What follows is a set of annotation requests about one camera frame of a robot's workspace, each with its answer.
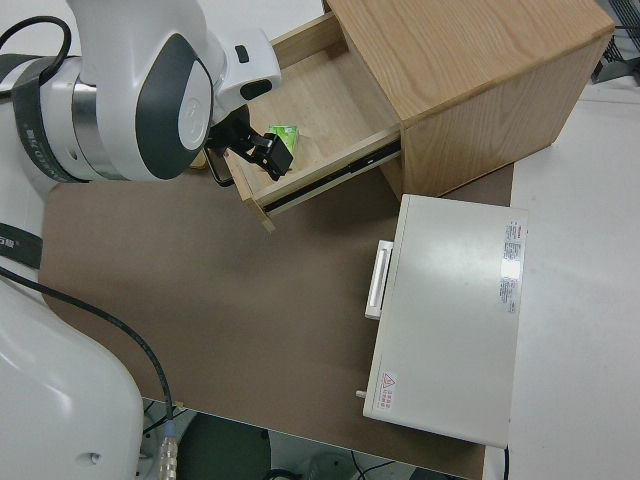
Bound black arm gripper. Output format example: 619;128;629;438
207;107;295;182

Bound green packet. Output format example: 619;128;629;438
265;123;302;157

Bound white oven door handle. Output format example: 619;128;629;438
363;240;395;321

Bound black metal drawer handle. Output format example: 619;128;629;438
206;148;235;189

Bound black floor cables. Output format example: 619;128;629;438
269;448;384;480

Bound black velcro strap white print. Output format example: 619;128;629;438
10;53;64;185
0;222;44;270

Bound wooden drawer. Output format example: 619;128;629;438
219;12;404;235

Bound light wooden drawer cabinet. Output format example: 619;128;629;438
322;0;615;201

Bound brown table mat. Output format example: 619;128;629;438
39;159;516;480

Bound white toaster oven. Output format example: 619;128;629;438
360;193;530;449

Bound black arm cable silver connector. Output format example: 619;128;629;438
0;17;179;480

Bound dark round floor base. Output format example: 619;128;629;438
179;412;271;480

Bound black wire rack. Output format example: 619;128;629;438
592;0;640;84

